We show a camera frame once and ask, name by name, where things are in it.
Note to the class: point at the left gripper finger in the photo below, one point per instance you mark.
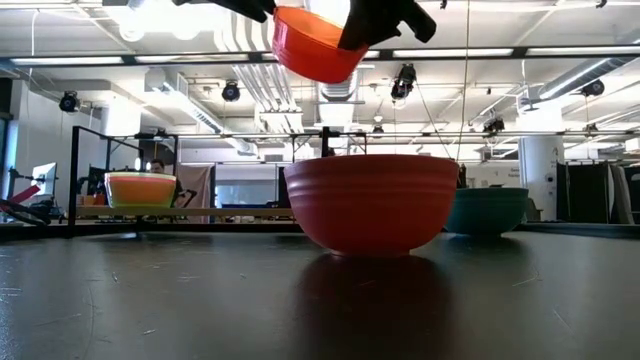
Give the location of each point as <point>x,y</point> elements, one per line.
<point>250,7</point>

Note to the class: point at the corrugated silver air duct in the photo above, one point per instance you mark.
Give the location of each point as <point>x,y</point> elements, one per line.
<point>340,92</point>

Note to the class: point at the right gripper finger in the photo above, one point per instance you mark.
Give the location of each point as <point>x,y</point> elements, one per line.
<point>370,22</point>
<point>417,17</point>

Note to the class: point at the wooden shelf with black frame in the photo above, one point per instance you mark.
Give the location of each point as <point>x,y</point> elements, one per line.
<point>200,212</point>

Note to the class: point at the large teal bowl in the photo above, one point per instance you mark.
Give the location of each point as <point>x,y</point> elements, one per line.
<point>490,210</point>

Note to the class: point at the white round column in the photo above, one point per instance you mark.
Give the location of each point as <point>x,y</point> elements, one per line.
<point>540,170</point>

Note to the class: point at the black curtain divider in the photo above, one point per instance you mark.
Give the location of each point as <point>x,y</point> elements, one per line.
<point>582,192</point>

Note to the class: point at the black ceiling spotlight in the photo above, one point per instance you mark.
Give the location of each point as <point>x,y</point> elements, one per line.
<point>593,87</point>
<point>68,101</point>
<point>494,124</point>
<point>404,80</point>
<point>230,91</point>

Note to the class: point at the small orange bowl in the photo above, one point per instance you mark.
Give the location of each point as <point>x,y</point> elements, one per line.
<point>310,50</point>
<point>140,191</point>

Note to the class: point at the person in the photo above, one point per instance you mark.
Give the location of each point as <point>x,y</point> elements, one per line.
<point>158,166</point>

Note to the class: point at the large red bowl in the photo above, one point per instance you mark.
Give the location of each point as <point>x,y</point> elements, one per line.
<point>370,205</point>

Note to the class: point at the red bar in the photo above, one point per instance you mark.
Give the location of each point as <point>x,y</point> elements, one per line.
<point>22,194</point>

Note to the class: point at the beige fabric panel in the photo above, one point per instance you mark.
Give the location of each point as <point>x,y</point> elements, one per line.
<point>197,190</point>

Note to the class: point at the white-backed computer monitor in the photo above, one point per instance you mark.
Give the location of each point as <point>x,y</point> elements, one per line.
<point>44,179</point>

